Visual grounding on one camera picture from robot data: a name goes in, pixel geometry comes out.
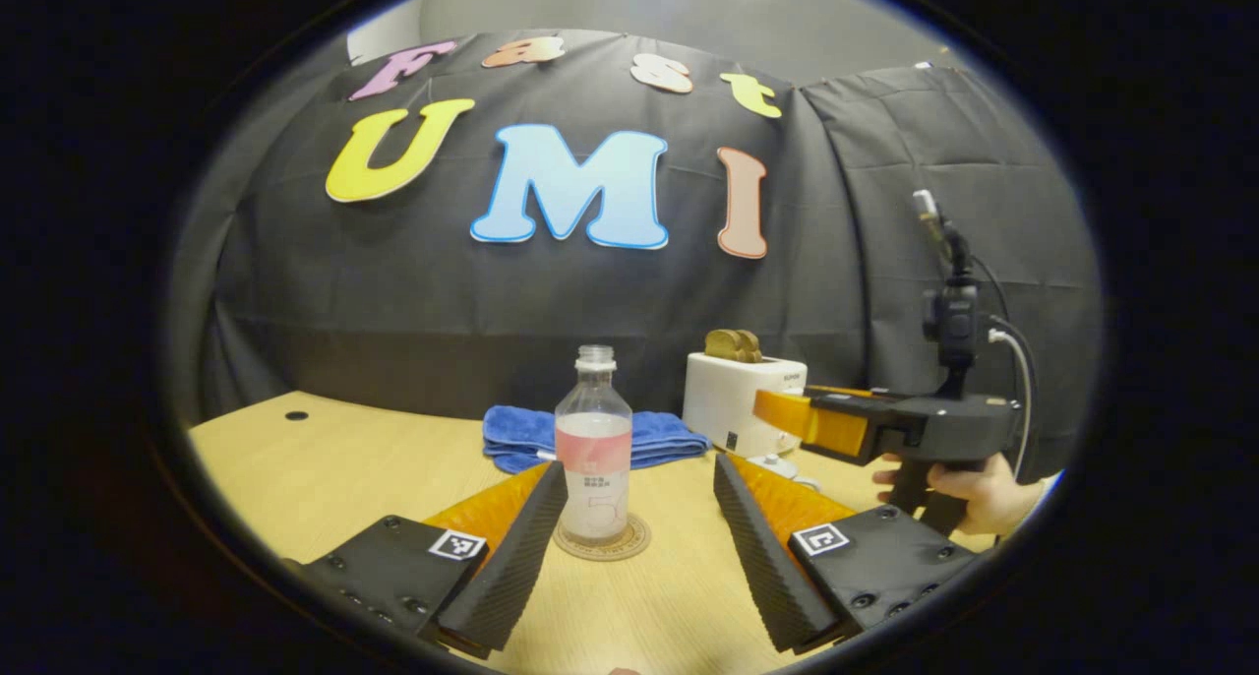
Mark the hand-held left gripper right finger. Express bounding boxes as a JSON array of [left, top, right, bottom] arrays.
[[712, 452, 980, 655]]

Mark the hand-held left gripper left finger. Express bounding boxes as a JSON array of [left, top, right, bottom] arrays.
[[285, 459, 570, 659]]

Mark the round cork coaster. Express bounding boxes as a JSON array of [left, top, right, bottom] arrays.
[[552, 513, 652, 562]]

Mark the clear water bottle pink label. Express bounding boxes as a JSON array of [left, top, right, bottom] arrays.
[[554, 345, 634, 548]]

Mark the white toaster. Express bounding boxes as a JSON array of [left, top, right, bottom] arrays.
[[682, 351, 809, 459]]

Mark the folded blue towel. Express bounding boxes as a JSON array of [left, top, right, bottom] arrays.
[[482, 405, 711, 475]]

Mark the white cable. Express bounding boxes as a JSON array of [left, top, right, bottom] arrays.
[[989, 329, 1034, 479]]

